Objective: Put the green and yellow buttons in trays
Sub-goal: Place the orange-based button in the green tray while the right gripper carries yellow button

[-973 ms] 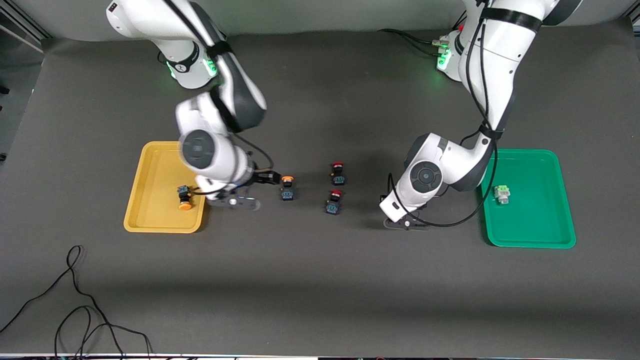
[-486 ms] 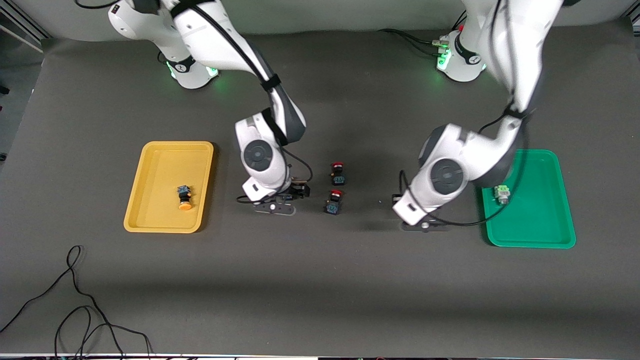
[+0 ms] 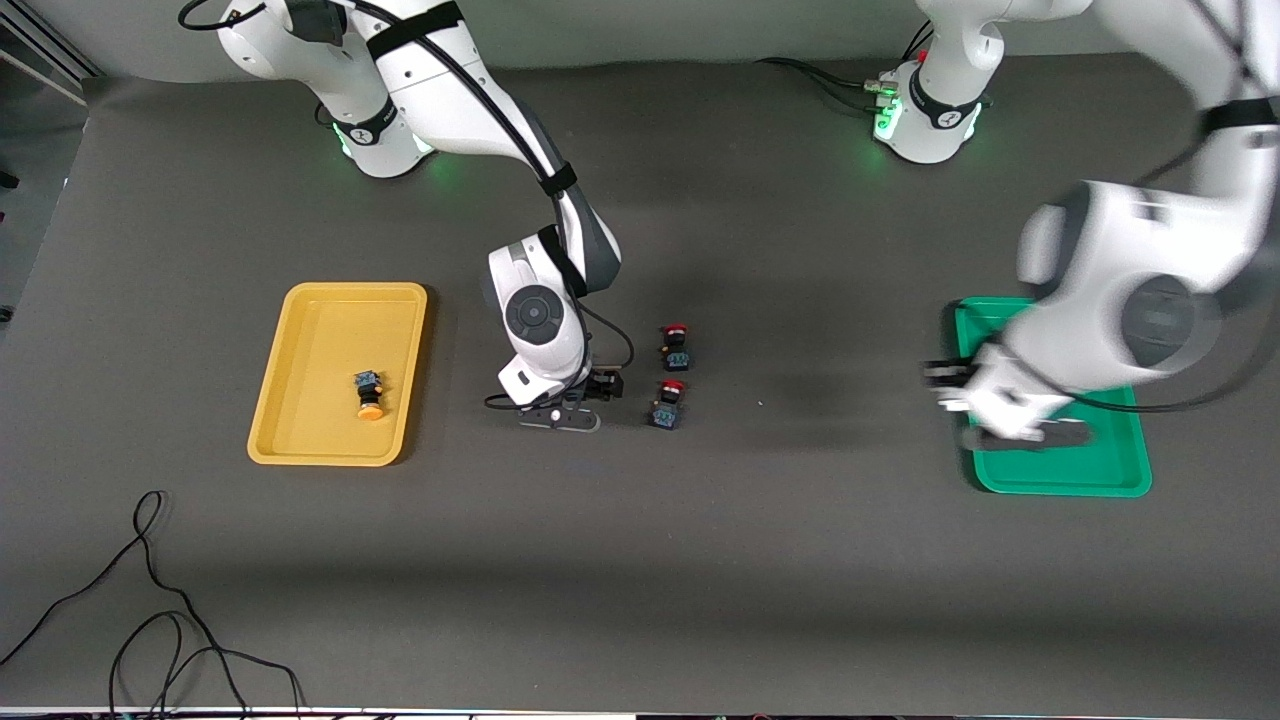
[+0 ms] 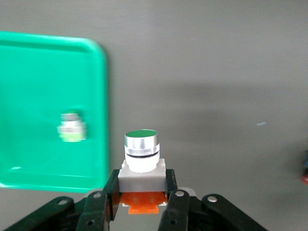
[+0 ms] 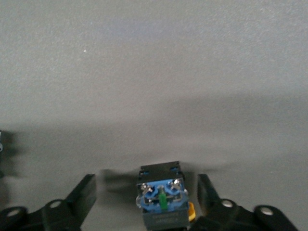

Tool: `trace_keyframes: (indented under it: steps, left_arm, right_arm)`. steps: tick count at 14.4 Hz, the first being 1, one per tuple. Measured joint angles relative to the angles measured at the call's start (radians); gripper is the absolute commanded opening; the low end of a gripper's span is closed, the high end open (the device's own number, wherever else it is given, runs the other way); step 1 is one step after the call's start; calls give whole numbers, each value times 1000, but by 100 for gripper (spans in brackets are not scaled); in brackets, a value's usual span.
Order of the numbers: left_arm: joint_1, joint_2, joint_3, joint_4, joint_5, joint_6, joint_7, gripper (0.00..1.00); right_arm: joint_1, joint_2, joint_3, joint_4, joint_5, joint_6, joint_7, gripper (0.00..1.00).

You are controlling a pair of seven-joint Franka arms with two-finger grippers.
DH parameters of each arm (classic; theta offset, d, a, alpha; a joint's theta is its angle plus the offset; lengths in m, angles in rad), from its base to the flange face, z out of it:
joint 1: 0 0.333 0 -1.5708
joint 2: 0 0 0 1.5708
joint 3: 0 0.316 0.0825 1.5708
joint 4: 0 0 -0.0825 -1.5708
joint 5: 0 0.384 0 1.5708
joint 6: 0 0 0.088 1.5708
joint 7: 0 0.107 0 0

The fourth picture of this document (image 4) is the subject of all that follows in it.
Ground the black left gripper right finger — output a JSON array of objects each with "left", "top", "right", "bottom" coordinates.
[{"left": 157, "top": 168, "right": 268, "bottom": 231}]

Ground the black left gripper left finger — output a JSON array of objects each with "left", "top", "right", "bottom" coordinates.
[{"left": 3, "top": 168, "right": 121, "bottom": 231}]

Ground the green push button orange base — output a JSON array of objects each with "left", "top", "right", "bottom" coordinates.
[{"left": 117, "top": 129, "right": 169, "bottom": 214}]

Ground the dark grey table mat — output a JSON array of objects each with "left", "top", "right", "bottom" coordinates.
[{"left": 0, "top": 0, "right": 308, "bottom": 231}]

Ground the red push button blue base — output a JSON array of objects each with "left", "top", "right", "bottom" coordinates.
[{"left": 302, "top": 149, "right": 308, "bottom": 186}]

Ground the green plastic tray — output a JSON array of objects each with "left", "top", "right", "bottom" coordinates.
[{"left": 0, "top": 31, "right": 108, "bottom": 194}]

